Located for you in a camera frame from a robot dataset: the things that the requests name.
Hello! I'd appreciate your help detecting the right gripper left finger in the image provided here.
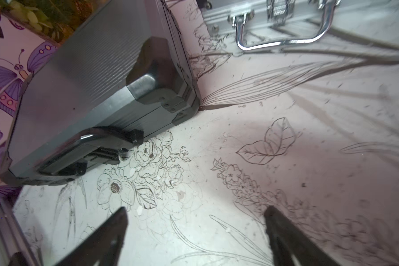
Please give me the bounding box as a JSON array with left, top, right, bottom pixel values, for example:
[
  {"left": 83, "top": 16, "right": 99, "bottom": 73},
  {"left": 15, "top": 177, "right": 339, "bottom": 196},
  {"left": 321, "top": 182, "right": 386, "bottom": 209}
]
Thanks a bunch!
[{"left": 58, "top": 207, "right": 129, "bottom": 266}]

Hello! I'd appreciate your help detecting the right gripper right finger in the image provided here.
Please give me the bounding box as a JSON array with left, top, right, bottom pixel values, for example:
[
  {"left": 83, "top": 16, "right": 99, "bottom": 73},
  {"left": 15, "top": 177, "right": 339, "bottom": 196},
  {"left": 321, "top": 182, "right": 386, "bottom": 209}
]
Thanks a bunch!
[{"left": 264, "top": 206, "right": 339, "bottom": 266}]

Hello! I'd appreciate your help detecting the large black poker case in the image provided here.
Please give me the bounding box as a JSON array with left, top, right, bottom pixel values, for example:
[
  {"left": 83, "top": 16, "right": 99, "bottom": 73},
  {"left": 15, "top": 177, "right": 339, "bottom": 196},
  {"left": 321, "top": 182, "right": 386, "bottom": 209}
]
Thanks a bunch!
[{"left": 0, "top": 1, "right": 201, "bottom": 186}]

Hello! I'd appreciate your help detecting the small silver poker case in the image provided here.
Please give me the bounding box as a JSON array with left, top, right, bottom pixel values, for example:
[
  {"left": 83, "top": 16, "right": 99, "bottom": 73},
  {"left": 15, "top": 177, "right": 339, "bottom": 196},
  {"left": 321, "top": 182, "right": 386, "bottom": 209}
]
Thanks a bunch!
[{"left": 196, "top": 1, "right": 399, "bottom": 52}]

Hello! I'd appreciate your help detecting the yellow green artificial plant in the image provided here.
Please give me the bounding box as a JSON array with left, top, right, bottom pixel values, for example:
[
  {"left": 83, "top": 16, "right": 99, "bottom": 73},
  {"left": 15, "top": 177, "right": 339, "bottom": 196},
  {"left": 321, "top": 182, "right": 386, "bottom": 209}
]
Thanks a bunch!
[{"left": 0, "top": 0, "right": 106, "bottom": 44}]

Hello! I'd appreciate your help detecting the aluminium rail front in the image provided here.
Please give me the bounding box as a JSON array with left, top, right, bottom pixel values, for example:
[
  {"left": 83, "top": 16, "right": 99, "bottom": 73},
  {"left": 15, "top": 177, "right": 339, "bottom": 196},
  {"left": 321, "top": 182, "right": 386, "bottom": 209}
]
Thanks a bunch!
[{"left": 0, "top": 198, "right": 43, "bottom": 266}]

